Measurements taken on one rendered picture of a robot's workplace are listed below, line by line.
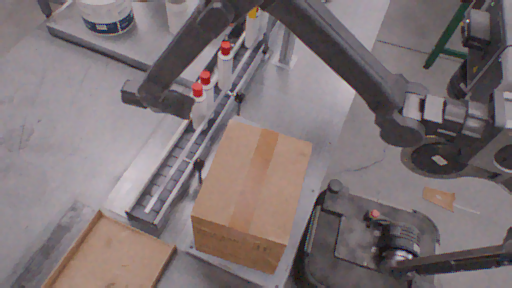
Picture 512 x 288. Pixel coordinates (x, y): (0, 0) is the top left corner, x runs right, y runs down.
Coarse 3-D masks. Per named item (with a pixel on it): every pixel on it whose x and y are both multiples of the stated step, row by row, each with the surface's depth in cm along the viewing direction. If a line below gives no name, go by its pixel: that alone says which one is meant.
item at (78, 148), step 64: (384, 0) 189; (0, 64) 148; (64, 64) 150; (128, 64) 153; (320, 64) 162; (0, 128) 132; (64, 128) 134; (128, 128) 136; (320, 128) 143; (0, 192) 120; (64, 192) 121; (128, 192) 123; (192, 192) 125; (0, 256) 109; (192, 256) 113
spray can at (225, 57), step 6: (222, 42) 128; (228, 42) 128; (222, 48) 127; (228, 48) 127; (222, 54) 129; (228, 54) 129; (222, 60) 130; (228, 60) 130; (222, 66) 132; (228, 66) 132; (222, 72) 135; (228, 72) 135; (222, 78) 137; (228, 78) 138; (222, 84) 140
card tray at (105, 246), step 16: (96, 224) 116; (112, 224) 116; (80, 240) 112; (96, 240) 113; (112, 240) 114; (128, 240) 114; (144, 240) 115; (160, 240) 115; (64, 256) 107; (80, 256) 111; (96, 256) 111; (112, 256) 111; (128, 256) 112; (144, 256) 112; (160, 256) 112; (64, 272) 108; (80, 272) 108; (96, 272) 109; (112, 272) 109; (128, 272) 109; (144, 272) 110; (160, 272) 108
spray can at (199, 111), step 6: (198, 84) 117; (192, 90) 117; (198, 90) 116; (198, 96) 118; (204, 96) 120; (198, 102) 119; (204, 102) 120; (192, 108) 123; (198, 108) 121; (204, 108) 123; (192, 114) 126; (198, 114) 124; (204, 114) 125; (192, 120) 129; (198, 120) 127; (198, 126) 130; (204, 126) 131
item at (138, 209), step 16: (240, 48) 156; (256, 48) 157; (240, 80) 146; (224, 96) 142; (192, 128) 132; (208, 128) 133; (176, 144) 128; (176, 160) 125; (160, 176) 121; (176, 176) 122; (144, 192) 118; (144, 208) 115; (160, 208) 116
